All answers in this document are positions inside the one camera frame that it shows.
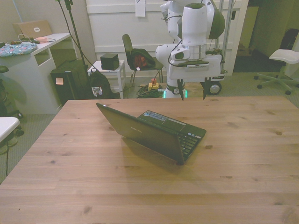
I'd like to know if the black tripod stand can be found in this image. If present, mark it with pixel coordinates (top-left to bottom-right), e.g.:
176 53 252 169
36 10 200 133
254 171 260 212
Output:
55 0 92 99

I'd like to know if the yellow emergency stop button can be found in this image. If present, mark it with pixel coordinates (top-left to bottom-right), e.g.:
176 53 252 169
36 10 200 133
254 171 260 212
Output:
148 78 160 92

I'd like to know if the dark bag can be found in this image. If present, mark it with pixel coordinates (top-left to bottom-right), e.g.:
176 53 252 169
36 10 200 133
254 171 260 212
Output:
278 28 299 51

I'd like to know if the white side table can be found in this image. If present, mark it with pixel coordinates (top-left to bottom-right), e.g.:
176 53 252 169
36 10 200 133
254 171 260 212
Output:
87 60 127 99

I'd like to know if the cardboard box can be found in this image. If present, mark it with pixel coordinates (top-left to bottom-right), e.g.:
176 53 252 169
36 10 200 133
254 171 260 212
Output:
12 20 53 40

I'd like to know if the green coiled cable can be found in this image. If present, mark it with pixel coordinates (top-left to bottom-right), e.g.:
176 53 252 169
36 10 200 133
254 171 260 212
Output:
136 84 164 99

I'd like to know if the white desk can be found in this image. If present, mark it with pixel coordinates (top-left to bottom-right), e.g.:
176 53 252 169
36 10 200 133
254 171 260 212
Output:
0 32 78 115

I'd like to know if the white swivel office chair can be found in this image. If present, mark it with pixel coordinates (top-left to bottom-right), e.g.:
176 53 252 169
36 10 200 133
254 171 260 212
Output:
253 49 299 95

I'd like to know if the black cube box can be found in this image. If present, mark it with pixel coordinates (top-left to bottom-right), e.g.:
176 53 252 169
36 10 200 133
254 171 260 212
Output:
100 53 120 71

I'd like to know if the black and red bag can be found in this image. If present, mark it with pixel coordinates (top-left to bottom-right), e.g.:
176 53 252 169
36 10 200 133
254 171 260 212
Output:
129 48 156 71

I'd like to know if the white paper sheet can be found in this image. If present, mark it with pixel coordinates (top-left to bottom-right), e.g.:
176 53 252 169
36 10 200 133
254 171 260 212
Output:
135 0 146 18

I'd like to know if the wheeled robot cart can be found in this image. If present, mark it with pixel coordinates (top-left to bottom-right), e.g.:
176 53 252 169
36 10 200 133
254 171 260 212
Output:
205 70 229 97

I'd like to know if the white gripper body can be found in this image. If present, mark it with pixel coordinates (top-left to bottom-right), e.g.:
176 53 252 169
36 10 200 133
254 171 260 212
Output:
168 54 223 83

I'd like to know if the black backpack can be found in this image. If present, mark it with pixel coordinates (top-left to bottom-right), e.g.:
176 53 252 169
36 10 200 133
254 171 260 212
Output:
88 67 114 100

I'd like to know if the black laptop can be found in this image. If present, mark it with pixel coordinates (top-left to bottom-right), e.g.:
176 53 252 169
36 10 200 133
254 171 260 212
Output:
96 102 207 166

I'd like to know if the black computer tower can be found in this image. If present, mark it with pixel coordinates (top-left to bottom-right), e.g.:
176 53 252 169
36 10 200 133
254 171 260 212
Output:
50 61 90 106

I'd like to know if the black plastic chair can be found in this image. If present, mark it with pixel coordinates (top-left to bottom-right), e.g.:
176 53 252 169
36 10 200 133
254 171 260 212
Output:
122 34 164 86

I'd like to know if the patterned blue cushion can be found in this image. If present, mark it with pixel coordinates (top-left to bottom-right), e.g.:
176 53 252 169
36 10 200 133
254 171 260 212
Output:
0 42 39 58

